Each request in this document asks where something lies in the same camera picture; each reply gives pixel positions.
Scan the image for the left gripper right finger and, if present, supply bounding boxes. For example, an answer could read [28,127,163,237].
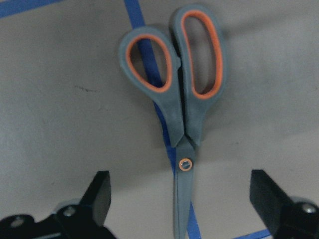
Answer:
[249,169,319,239]

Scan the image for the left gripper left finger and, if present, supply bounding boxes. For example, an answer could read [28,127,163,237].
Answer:
[0,171,115,239]

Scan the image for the grey orange scissors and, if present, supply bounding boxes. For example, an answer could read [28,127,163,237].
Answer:
[118,4,226,239]

